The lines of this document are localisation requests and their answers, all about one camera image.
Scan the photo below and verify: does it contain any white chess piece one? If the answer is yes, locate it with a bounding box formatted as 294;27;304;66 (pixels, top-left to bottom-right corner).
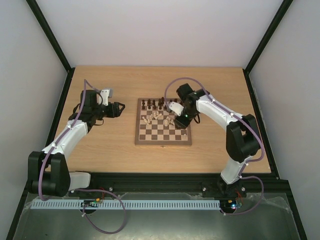
182;134;188;141

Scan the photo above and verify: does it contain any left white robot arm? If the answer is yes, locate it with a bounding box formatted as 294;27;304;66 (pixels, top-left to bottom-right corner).
27;88;125;197

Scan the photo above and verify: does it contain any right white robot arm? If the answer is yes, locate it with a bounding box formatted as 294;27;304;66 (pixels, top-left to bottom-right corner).
168;83;262;196

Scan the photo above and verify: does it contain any dark chess pieces row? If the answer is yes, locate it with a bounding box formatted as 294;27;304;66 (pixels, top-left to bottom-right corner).
137;97;168;111

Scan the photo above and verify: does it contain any left white pieces pile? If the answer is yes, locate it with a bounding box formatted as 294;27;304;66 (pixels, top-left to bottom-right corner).
141;112;162;125

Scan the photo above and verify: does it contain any wooden chess board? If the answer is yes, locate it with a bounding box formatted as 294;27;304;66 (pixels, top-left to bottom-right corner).
134;106;192;147

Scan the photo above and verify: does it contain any metal front tray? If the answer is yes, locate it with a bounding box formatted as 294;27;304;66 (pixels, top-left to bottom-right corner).
8;193;300;240

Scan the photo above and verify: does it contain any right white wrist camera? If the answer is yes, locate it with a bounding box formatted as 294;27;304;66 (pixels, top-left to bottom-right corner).
167;101;184;116

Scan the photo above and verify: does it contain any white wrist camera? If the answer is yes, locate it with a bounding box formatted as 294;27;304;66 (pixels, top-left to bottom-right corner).
98;88;113;106
167;101;184;116

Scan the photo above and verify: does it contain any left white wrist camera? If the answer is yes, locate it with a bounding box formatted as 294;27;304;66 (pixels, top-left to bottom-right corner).
98;88;113;106

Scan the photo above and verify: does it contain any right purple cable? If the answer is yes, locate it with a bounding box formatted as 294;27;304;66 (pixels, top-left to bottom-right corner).
163;76;266;216

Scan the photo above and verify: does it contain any purple cable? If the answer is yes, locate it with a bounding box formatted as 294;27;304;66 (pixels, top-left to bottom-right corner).
163;76;266;216
38;79;128;235

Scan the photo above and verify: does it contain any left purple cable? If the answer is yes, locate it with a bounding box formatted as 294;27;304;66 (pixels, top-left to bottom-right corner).
38;79;128;235

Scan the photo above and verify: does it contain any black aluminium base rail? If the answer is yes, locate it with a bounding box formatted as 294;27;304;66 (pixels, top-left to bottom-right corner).
24;172;292;198

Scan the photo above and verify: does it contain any left black frame post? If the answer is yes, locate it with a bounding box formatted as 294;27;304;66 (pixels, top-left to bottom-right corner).
26;0;76;73

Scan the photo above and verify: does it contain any black frame post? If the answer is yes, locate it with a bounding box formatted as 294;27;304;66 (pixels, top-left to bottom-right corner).
26;0;76;73
243;0;295;73

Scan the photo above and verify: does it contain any grey slotted cable duct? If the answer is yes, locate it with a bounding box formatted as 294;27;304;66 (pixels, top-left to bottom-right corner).
30;199;221;211

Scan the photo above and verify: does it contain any right black frame post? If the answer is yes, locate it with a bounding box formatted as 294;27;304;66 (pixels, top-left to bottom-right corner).
243;0;295;73

